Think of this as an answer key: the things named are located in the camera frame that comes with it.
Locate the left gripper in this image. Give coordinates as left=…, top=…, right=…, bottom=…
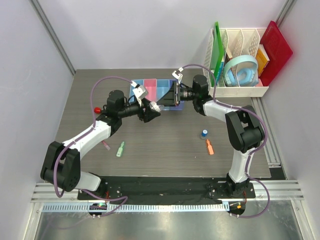
left=118, top=98, right=161, bottom=123

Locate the light blue drawer box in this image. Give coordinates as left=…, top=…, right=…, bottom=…
left=129, top=80, right=147, bottom=99

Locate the teal book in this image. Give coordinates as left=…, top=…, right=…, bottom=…
left=213, top=60, right=224, bottom=87

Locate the purple drawer box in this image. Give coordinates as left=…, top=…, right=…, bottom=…
left=169, top=79, right=185, bottom=111

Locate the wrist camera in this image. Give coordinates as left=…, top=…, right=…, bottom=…
left=132, top=85, right=148, bottom=105
left=172, top=67, right=184, bottom=85

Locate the green folder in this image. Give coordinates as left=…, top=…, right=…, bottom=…
left=210, top=21, right=224, bottom=86

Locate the red black stamp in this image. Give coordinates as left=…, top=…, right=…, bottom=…
left=94, top=107, right=102, bottom=114

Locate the slotted cable duct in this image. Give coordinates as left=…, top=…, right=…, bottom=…
left=42, top=202, right=230, bottom=213

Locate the aluminium rail frame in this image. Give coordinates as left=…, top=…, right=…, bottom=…
left=31, top=180, right=304, bottom=203

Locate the orange yellow book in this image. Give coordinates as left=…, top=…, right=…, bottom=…
left=255, top=44, right=270, bottom=77

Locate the sky blue drawer box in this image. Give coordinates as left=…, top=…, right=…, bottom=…
left=156, top=79, right=172, bottom=101

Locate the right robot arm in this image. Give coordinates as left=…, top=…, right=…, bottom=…
left=156, top=74, right=265, bottom=198

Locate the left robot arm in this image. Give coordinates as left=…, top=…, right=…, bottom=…
left=40, top=90, right=161, bottom=200

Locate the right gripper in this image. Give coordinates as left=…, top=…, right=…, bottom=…
left=157, top=81, right=198, bottom=107

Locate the blue cap stamp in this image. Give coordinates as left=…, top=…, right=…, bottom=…
left=200, top=129, right=208, bottom=139

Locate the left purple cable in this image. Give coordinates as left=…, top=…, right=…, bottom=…
left=53, top=76, right=135, bottom=218

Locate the pink drawer box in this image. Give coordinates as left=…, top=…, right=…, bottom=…
left=143, top=78, right=157, bottom=102

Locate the white file organizer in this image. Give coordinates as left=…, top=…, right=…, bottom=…
left=215, top=28, right=269, bottom=98

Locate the clear jar of clips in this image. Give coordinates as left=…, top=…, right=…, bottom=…
left=149, top=101, right=165, bottom=112

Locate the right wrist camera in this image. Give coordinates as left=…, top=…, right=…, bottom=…
left=172, top=67, right=184, bottom=85

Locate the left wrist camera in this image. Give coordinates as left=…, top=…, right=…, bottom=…
left=132, top=85, right=148, bottom=105

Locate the dark red pink pen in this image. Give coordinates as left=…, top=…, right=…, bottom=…
left=102, top=141, right=111, bottom=151

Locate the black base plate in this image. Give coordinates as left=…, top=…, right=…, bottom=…
left=77, top=176, right=256, bottom=206

